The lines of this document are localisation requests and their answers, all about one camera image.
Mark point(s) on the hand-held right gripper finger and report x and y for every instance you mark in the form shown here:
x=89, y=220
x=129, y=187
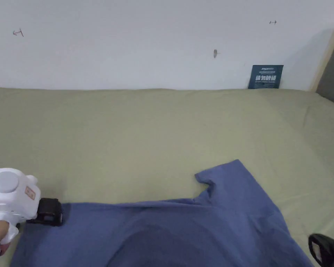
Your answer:
x=332, y=250

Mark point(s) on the dark blue sign card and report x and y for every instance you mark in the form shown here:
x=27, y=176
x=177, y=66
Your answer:
x=265, y=77

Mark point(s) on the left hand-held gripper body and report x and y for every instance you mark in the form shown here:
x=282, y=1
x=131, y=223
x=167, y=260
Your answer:
x=8, y=194

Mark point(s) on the blue shirt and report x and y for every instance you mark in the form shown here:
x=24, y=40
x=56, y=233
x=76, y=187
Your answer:
x=169, y=230

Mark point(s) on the bed with pale green sheet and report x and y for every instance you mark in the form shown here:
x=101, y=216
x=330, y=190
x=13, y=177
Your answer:
x=128, y=133

